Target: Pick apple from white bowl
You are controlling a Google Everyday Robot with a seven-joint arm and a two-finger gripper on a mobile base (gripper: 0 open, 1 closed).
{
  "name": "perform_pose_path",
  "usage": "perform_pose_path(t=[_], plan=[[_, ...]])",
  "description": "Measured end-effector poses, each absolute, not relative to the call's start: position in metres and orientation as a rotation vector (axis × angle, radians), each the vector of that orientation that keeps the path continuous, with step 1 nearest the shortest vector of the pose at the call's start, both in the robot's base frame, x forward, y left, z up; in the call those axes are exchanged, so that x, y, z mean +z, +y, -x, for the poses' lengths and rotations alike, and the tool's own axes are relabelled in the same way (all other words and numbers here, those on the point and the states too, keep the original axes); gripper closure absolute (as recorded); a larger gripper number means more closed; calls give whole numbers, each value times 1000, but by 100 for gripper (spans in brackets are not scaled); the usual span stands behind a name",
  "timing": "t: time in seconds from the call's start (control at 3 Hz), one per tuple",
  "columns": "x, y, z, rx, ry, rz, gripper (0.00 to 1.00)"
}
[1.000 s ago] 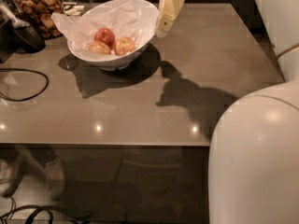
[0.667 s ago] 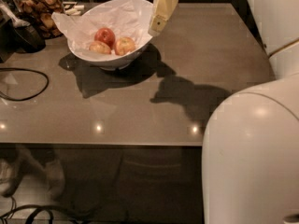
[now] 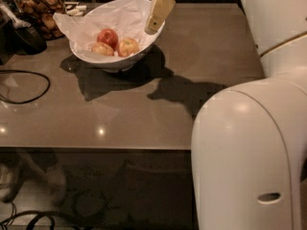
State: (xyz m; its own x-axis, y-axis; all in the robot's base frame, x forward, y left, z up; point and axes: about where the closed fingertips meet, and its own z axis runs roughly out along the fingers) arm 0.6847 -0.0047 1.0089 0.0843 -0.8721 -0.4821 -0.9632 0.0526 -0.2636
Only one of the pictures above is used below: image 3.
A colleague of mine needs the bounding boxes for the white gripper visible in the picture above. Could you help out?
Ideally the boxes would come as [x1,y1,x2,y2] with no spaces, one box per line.
[145,0,176,35]

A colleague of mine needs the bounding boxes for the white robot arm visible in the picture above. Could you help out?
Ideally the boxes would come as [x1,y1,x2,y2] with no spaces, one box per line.
[191,0,307,230]

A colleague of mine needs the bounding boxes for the white bowl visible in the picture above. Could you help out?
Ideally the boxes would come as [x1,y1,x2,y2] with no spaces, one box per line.
[69,0,163,73]

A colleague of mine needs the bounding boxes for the red apple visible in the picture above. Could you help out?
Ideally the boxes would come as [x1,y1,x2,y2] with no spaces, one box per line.
[97,28,118,50]

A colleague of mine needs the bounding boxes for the small white items behind bowl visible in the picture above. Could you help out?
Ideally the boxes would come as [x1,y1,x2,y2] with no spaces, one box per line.
[65,4,87,16]

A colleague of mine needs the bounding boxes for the white crumpled paper liner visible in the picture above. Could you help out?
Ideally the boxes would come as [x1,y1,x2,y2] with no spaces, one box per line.
[53,0,163,51]

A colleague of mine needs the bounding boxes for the glass jar of cookies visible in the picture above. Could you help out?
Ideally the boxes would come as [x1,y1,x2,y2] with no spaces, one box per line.
[14,0,66,40]

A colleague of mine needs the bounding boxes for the black round appliance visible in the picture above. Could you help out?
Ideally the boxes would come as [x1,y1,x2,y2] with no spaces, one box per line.
[0,1,47,58]

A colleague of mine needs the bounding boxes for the black cable on table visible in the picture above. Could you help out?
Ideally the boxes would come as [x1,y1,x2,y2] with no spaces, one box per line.
[0,69,51,105]

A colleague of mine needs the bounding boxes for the black cables on floor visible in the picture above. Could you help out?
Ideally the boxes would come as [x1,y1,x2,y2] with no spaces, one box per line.
[0,201,97,230]

